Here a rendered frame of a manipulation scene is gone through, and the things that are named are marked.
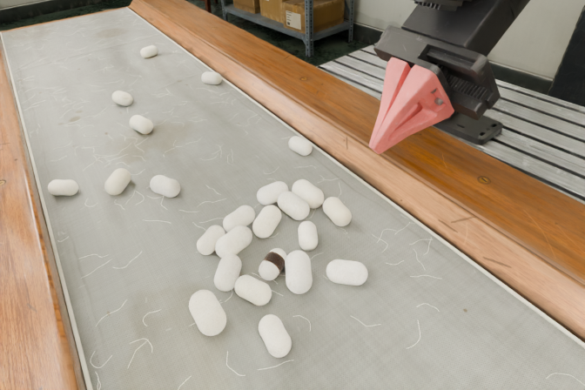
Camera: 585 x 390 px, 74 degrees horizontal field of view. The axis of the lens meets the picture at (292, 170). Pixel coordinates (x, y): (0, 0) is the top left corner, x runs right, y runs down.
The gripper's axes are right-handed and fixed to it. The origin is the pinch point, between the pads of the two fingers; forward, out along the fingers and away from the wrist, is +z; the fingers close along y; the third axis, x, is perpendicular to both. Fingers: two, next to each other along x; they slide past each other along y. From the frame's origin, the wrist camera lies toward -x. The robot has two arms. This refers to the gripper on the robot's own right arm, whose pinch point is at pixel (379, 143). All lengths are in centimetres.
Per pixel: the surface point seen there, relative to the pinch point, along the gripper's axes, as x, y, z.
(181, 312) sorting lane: -7.7, 0.0, 20.7
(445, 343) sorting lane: 1.8, 13.8, 9.6
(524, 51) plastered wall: 164, -74, -101
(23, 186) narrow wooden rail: -14.8, -22.2, 25.3
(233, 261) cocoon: -5.6, -0.6, 15.5
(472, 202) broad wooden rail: 7.3, 7.1, -0.8
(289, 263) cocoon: -3.3, 2.4, 12.7
